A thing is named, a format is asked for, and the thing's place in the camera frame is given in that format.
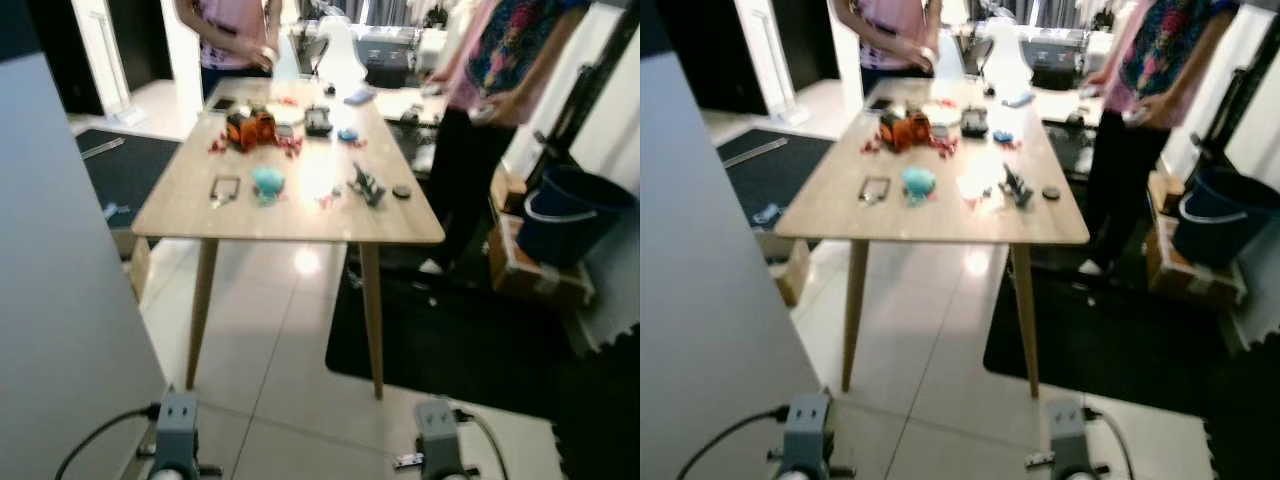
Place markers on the white board panel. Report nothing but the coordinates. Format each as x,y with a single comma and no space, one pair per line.
700,300
60,300

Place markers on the taped cardboard box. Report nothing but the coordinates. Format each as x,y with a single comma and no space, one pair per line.
530,270
1185,270

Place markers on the grey foam floor mat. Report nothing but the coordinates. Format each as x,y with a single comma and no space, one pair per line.
605,295
1255,300

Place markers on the light wooden table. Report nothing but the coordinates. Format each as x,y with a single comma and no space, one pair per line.
940,215
300,215

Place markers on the grey plastic stand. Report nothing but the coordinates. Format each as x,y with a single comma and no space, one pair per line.
1018,187
367,185

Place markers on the small wooden box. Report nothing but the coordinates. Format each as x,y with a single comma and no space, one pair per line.
505,190
1163,190

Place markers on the person in colourful shirt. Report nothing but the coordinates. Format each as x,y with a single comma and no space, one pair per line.
1120,180
470,180

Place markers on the teal plush toy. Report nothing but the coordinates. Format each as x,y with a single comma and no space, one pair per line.
267,183
918,183

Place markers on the dark blue bucket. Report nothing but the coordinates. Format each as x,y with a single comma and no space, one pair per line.
575,215
1225,215

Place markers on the red wrapped candies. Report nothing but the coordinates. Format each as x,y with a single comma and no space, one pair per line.
290,145
215,145
870,147
945,147

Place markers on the blue round case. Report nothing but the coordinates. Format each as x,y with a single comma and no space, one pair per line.
347,134
1002,135

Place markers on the orange and black device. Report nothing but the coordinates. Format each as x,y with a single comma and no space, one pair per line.
918,127
892,130
263,127
237,130

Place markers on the black remote controller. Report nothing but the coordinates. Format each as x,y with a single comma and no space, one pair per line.
973,121
318,120

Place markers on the white plate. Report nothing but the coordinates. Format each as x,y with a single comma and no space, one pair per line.
943,113
288,113

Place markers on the low black side table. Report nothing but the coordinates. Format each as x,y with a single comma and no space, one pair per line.
1065,100
410,100

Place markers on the black smartphone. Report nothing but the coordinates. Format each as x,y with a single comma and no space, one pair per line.
222,103
880,103

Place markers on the black equipment case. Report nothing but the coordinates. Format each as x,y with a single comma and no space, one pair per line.
1050,55
385,50

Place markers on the white chair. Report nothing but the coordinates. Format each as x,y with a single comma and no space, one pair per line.
340,50
1005,55

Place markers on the white floor stand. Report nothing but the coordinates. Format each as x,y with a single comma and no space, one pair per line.
105,60
770,60

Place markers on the person in dark shorts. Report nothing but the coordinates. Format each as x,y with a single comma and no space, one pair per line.
230,30
890,30

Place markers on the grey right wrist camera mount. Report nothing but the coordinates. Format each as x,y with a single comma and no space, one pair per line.
1068,435
438,435

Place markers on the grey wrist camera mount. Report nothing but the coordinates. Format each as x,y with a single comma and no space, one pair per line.
438,435
1068,435
808,430
177,425

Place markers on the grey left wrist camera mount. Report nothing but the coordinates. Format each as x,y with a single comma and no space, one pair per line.
808,430
177,425

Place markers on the black card holder frame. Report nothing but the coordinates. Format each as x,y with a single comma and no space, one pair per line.
862,192
214,190

